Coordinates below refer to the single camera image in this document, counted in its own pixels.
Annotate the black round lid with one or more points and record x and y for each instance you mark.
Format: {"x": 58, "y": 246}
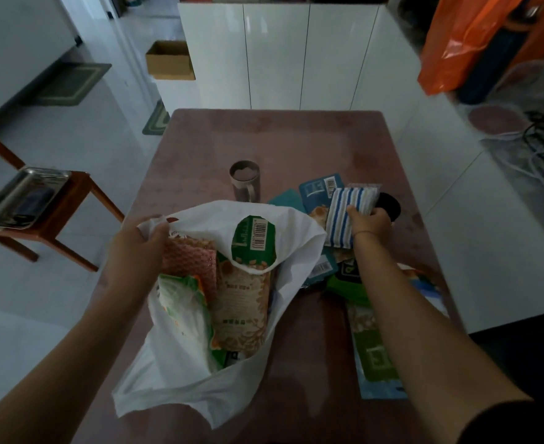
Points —
{"x": 389, "y": 205}

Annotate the wooden stool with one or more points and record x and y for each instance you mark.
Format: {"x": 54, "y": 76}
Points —
{"x": 64, "y": 217}

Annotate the person's right forearm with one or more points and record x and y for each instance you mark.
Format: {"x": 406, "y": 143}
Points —
{"x": 420, "y": 337}

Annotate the green pouch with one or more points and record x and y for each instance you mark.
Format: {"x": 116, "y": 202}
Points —
{"x": 346, "y": 284}

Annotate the green striped floor mat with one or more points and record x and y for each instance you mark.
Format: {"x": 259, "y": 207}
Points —
{"x": 157, "y": 119}

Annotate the dark blue bottle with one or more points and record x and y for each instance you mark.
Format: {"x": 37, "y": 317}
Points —
{"x": 489, "y": 64}

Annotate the thin wrist band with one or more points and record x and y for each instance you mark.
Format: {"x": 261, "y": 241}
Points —
{"x": 364, "y": 233}

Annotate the person's left thumb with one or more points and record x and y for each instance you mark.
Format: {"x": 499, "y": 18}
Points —
{"x": 159, "y": 235}

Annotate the white plastic bag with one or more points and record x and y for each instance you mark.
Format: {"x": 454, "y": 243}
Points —
{"x": 235, "y": 365}

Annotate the person's left hand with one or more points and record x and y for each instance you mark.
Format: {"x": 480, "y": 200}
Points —
{"x": 131, "y": 254}

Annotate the green and blue packet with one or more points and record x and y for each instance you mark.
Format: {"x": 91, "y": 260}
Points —
{"x": 373, "y": 351}

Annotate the pink textured cloth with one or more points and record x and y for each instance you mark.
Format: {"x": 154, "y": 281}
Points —
{"x": 191, "y": 263}

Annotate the orange plastic bag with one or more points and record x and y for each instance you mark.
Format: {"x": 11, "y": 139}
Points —
{"x": 461, "y": 36}

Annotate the person's right hand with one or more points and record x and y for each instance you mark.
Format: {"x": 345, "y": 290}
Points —
{"x": 370, "y": 226}

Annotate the teal packet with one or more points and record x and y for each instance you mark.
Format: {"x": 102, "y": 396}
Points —
{"x": 288, "y": 200}

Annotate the grey metal mug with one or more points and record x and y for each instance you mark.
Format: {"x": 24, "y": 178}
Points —
{"x": 245, "y": 180}

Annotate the clear plastic bag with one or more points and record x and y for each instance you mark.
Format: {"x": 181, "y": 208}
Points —
{"x": 526, "y": 87}

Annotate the blue snack packet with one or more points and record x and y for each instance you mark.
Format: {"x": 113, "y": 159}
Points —
{"x": 318, "y": 191}

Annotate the white cabinet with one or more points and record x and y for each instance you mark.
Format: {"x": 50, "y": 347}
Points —
{"x": 299, "y": 55}

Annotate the green and white packet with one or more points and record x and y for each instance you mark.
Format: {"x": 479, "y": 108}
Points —
{"x": 184, "y": 309}

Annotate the grey green floor mat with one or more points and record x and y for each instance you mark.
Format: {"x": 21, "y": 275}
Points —
{"x": 70, "y": 83}

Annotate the small blue packet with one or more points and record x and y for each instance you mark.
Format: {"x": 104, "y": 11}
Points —
{"x": 320, "y": 269}

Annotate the green snack packet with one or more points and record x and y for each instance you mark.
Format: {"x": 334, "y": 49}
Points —
{"x": 246, "y": 291}

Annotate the metal tray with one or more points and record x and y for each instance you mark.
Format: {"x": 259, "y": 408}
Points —
{"x": 22, "y": 197}

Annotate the person's left forearm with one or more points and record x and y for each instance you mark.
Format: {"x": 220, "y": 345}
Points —
{"x": 54, "y": 365}

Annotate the blue striped sponge cloth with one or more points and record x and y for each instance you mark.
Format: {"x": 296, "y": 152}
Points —
{"x": 346, "y": 212}

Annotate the person's right fingers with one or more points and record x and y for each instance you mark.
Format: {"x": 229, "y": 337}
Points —
{"x": 356, "y": 213}

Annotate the cardboard box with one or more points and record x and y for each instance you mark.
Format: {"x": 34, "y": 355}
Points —
{"x": 170, "y": 60}

